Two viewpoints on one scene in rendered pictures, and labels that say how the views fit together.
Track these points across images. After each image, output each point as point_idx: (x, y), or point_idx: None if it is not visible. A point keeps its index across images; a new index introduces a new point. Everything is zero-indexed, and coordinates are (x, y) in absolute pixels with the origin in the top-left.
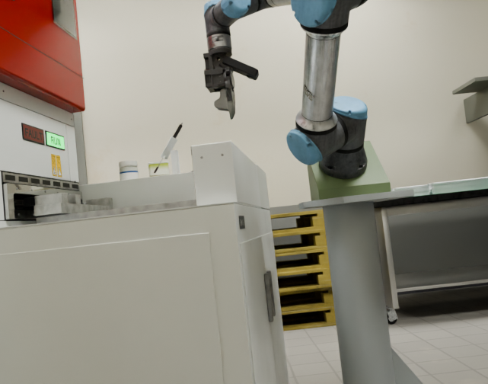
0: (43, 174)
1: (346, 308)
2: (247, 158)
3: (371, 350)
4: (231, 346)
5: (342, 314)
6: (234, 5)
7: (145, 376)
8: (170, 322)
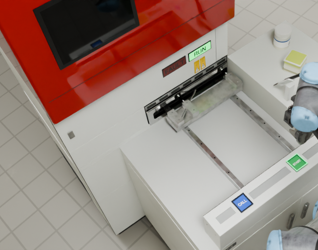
0: (184, 80)
1: None
2: (281, 191)
3: None
4: None
5: None
6: (295, 128)
7: (178, 245)
8: (185, 248)
